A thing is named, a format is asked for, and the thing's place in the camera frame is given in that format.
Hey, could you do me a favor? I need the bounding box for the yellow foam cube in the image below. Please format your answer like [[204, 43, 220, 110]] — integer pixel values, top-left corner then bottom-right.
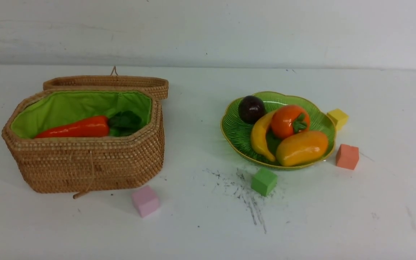
[[327, 109, 349, 131]]

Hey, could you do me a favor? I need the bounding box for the dark purple mangosteen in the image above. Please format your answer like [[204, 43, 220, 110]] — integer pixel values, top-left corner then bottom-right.
[[238, 95, 266, 125]]

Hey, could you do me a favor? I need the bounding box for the orange yellow mango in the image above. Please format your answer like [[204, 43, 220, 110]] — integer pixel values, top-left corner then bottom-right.
[[276, 131, 329, 167]]

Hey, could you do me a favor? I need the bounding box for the orange carrot with leaves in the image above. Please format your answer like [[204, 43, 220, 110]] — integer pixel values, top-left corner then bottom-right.
[[35, 110, 143, 139]]

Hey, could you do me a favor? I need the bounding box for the green foam cube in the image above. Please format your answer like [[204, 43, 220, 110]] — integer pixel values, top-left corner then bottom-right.
[[251, 168, 278, 196]]

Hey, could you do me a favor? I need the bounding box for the woven wicker basket green lining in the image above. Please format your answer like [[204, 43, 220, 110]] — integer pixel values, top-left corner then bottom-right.
[[1, 89, 165, 194]]

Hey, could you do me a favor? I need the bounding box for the orange persimmon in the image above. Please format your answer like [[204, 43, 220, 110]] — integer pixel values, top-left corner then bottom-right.
[[270, 105, 311, 139]]

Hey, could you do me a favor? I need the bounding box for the salmon foam cube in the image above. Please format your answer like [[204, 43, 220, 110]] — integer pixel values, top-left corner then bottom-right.
[[335, 144, 360, 170]]

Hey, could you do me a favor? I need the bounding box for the yellow banana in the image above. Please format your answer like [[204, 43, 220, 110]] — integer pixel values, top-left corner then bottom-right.
[[250, 110, 277, 162]]

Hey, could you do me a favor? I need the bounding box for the pink foam cube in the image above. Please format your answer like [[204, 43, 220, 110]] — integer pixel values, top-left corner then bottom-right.
[[131, 185, 160, 218]]

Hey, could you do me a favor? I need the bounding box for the woven wicker basket lid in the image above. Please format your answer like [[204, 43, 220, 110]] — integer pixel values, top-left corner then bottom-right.
[[43, 66, 169, 100]]

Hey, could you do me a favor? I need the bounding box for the green glass leaf plate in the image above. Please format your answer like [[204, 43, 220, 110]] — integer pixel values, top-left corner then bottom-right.
[[221, 91, 337, 171]]

